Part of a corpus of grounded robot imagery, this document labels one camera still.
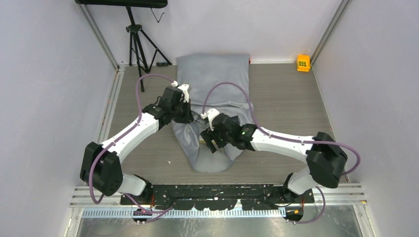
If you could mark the yellow window toy block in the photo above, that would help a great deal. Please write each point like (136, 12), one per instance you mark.
(303, 63)

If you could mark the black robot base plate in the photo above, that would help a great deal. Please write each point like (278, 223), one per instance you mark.
(215, 197)

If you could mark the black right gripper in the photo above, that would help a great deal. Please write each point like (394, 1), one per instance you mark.
(208, 135)

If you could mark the grey pillowcase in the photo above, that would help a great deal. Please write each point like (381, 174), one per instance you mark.
(219, 81)

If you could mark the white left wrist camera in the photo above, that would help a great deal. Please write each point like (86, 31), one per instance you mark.
(185, 88)

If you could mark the black overhead panel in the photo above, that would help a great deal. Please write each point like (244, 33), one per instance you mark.
(129, 3)

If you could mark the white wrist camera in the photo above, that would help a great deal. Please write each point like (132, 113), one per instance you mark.
(210, 115)
(185, 88)

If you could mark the black camera tripod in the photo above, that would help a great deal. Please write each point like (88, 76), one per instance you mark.
(136, 49)

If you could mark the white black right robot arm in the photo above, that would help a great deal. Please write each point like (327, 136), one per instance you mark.
(324, 160)

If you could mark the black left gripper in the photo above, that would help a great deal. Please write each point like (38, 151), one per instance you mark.
(188, 118)

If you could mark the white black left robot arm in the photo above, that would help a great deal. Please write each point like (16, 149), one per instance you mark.
(101, 167)

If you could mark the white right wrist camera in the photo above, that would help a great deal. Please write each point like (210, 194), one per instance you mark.
(210, 115)

